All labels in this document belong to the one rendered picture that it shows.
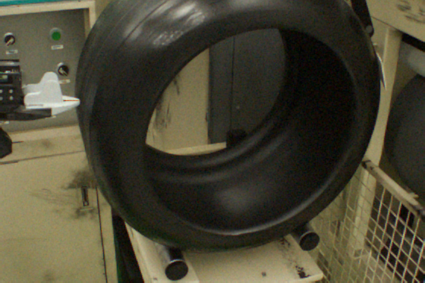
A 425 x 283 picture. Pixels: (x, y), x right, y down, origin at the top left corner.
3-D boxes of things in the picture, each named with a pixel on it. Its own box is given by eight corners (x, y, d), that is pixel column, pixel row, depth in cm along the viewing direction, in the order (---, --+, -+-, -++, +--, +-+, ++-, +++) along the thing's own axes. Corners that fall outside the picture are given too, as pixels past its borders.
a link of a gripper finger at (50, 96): (82, 83, 85) (23, 83, 81) (81, 116, 87) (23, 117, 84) (80, 76, 87) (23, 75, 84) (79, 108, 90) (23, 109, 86)
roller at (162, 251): (129, 186, 129) (128, 170, 127) (147, 183, 130) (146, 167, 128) (166, 284, 99) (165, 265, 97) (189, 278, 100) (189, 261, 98)
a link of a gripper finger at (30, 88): (80, 76, 87) (23, 75, 84) (79, 108, 90) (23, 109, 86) (78, 69, 90) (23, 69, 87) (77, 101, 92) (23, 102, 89)
